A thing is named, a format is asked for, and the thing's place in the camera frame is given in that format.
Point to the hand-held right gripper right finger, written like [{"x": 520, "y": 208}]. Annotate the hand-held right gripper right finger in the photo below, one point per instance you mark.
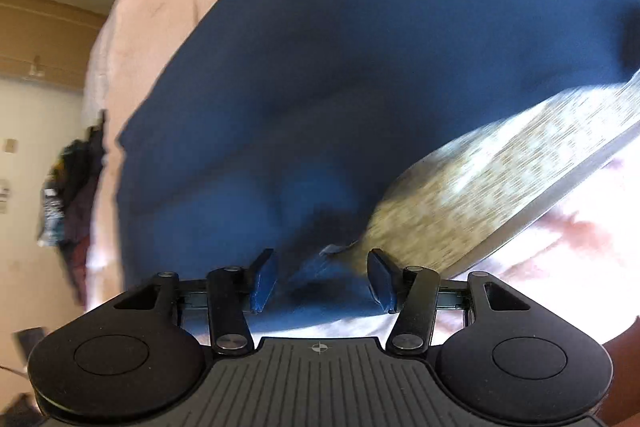
[{"x": 380, "y": 281}]

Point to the wall switch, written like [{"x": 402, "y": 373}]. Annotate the wall switch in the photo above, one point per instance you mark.
[{"x": 8, "y": 145}]

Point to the yellow patterned cloth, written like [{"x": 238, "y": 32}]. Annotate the yellow patterned cloth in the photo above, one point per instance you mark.
[{"x": 500, "y": 177}]

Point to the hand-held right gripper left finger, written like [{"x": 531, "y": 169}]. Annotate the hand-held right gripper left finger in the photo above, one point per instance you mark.
[{"x": 265, "y": 281}]

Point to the wooden wall panel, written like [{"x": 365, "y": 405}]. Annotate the wooden wall panel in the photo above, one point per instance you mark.
[{"x": 45, "y": 37}]

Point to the blue garment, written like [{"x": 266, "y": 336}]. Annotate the blue garment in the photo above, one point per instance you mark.
[{"x": 325, "y": 82}]

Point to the pile of dark clothes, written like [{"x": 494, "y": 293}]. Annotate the pile of dark clothes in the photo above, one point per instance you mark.
[{"x": 70, "y": 197}]

